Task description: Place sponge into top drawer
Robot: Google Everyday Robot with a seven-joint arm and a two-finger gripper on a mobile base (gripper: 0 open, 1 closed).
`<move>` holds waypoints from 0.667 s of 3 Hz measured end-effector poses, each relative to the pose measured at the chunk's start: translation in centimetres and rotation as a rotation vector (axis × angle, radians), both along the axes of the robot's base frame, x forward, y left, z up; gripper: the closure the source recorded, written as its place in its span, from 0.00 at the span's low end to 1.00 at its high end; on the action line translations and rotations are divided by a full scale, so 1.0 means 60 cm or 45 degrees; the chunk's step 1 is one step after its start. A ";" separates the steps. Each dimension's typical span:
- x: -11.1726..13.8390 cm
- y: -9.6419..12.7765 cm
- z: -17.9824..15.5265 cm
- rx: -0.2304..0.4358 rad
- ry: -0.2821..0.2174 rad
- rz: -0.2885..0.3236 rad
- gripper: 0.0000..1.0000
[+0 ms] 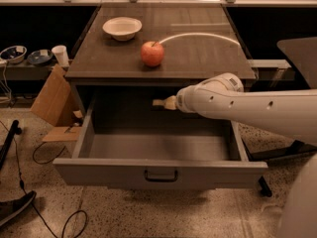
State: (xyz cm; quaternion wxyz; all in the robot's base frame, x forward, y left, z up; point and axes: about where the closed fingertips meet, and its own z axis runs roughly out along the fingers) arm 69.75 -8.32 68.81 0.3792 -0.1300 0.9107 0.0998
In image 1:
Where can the blue bowl far left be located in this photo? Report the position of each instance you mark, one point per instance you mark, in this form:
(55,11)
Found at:
(14,54)

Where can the red apple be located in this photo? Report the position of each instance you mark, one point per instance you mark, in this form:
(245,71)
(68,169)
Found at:
(152,53)

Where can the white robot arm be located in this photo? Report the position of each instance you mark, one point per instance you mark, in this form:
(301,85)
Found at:
(290,113)

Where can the open grey top drawer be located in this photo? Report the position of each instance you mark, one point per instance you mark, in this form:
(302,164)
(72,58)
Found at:
(123,135)

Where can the black drawer handle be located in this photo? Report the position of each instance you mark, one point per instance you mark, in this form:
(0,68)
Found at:
(173,177)

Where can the white paper bowl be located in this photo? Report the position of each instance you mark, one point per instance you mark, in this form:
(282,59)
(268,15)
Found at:
(122,28)

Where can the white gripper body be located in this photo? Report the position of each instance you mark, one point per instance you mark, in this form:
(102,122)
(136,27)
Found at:
(180,101)

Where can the grey side shelf left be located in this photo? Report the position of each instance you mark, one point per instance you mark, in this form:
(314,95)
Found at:
(25,71)

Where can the grey drawer cabinet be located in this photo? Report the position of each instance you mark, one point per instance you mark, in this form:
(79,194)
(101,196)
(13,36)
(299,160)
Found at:
(198,43)

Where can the blue bowl beside cup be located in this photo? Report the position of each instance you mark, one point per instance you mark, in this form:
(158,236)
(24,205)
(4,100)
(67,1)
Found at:
(40,57)

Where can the brown cardboard box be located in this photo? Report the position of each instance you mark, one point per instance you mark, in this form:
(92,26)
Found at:
(56,105)

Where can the black shoe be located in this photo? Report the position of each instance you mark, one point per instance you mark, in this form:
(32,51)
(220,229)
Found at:
(12,208)

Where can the white paper cup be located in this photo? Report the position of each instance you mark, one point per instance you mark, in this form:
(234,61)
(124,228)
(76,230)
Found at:
(60,53)

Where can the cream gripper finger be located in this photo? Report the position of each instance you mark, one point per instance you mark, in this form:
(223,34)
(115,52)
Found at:
(168,103)

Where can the black stand leg left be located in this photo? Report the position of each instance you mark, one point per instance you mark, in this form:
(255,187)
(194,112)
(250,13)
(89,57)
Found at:
(13,131)

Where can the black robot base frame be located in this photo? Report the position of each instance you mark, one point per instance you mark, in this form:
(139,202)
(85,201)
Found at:
(296,148)

